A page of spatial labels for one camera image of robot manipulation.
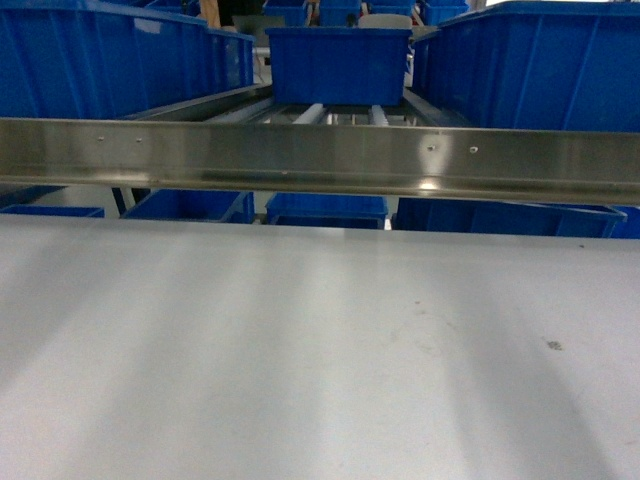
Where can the large blue plastic crate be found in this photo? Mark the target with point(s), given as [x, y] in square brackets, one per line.
[338, 65]

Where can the tilted blue gridded crate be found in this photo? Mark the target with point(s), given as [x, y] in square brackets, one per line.
[535, 65]

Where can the blue crate left behind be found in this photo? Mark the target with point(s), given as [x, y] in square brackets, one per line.
[101, 60]

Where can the low blue bin under rail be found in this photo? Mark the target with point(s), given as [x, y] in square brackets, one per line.
[506, 218]

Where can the stainless steel shelf rail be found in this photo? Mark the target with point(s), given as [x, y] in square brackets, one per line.
[456, 163]

